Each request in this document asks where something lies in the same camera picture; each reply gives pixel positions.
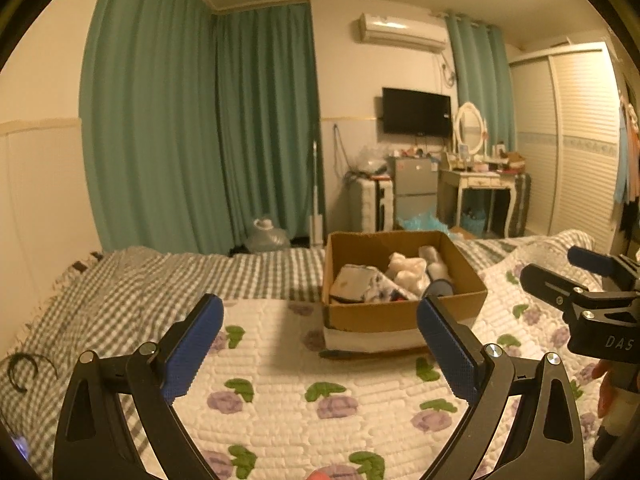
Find clear plastic water jug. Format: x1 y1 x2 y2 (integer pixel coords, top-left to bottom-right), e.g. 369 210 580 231
245 217 290 253

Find white louvered wardrobe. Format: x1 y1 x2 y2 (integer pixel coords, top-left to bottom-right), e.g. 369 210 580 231
509 42 628 241

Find patterned socks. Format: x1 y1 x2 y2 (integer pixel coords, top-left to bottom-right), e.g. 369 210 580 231
331 265 378 303

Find clear plastic bag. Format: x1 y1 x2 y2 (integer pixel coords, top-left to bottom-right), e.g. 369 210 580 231
350 145 388 178

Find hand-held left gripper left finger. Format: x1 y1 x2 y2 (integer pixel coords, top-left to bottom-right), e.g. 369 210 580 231
52 294 224 480

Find person's right hand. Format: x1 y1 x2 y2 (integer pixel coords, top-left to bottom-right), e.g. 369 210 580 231
597 359 621 418

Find black wall cable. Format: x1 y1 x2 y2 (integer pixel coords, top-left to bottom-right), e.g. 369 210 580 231
332 122 351 181

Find pile of white socks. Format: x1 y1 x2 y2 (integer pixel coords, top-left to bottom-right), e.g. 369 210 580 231
387 252 431 302

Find dark suitcase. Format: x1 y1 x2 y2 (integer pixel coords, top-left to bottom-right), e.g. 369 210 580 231
510 172 532 236

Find white floral quilt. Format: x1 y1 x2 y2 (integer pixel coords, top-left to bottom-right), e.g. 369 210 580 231
115 230 640 480

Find blue plastic bag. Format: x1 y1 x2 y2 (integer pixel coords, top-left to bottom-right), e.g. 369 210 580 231
397 211 451 233

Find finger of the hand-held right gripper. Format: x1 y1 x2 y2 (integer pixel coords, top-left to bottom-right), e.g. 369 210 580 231
567 245 640 292
520 262 593 312

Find white air conditioner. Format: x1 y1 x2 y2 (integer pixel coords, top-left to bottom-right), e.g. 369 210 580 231
356 12 447 53

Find black wall television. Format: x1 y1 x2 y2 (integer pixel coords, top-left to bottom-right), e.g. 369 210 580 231
381 87 452 137

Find floral printed tissue pack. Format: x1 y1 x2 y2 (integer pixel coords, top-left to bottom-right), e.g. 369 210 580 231
367 270 408 303

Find grey checked blanket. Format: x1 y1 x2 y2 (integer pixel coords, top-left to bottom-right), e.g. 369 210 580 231
0 245 516 461

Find white oval mirror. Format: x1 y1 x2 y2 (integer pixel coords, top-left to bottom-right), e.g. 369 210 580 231
453 101 487 157

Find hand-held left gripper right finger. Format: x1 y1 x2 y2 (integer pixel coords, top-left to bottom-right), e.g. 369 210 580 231
416 295 586 480

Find white dressing table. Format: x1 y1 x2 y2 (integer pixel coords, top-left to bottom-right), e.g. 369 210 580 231
438 167 521 238

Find black headband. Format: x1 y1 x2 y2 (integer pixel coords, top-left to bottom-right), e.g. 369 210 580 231
7 354 57 393

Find hanging clothes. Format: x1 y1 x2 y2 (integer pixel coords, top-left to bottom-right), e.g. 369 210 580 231
612 95 640 206

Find silver mini fridge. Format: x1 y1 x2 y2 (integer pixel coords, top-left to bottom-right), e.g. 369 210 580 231
386 155 441 231

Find light teal eyelet curtain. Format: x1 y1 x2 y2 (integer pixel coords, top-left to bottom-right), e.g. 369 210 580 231
445 10 518 153

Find brown cardboard box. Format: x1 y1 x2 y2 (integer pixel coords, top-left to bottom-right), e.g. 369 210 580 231
321 230 488 359

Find blue basket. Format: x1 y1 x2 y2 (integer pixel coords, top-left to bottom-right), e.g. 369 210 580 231
460 210 488 235

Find white suitcase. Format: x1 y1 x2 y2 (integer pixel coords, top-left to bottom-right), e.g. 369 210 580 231
347 177 396 233

